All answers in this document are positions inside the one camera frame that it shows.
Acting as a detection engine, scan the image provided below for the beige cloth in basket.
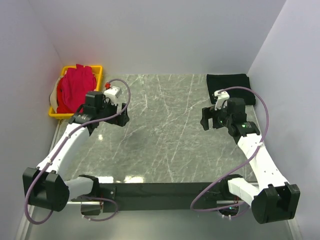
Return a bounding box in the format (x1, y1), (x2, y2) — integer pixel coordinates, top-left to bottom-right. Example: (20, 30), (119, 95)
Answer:
(49, 76), (62, 113)

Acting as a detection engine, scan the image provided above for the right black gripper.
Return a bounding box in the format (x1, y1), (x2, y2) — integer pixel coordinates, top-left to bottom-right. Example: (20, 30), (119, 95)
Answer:
(200, 102), (233, 131)

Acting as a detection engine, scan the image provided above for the crimson red t shirt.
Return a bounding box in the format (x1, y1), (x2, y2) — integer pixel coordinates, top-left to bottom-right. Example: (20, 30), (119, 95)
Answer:
(56, 64), (97, 114)

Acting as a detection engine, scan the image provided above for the folded black t shirt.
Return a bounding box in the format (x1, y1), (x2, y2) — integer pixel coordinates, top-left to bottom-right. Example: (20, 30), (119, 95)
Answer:
(206, 73), (256, 106)

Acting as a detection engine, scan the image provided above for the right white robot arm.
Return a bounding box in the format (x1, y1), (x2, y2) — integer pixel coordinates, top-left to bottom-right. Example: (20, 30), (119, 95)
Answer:
(200, 98), (301, 224)

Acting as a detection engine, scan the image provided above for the yellow plastic basket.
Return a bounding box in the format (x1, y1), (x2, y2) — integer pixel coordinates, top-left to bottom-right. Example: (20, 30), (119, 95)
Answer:
(48, 65), (103, 120)

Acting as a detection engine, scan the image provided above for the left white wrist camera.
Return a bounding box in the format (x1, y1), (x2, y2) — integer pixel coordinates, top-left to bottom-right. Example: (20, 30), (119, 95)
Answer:
(103, 86), (122, 105)

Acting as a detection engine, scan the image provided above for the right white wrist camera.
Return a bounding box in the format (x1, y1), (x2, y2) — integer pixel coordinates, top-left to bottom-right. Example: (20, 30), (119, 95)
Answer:
(213, 90), (230, 111)

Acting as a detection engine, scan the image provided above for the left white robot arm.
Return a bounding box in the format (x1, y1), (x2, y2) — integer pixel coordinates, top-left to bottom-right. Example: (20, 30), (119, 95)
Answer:
(22, 86), (130, 212)

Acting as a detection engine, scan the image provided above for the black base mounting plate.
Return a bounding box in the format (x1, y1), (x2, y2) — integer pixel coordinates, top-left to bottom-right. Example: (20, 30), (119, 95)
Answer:
(69, 181), (251, 216)

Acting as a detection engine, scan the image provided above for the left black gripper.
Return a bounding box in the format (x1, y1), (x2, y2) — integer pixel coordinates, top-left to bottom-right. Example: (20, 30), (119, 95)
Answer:
(96, 96), (129, 126)

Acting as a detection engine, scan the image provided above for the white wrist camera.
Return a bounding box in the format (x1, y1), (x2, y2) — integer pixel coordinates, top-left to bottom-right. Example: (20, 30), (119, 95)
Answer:
(213, 90), (230, 111)
(103, 86), (122, 105)

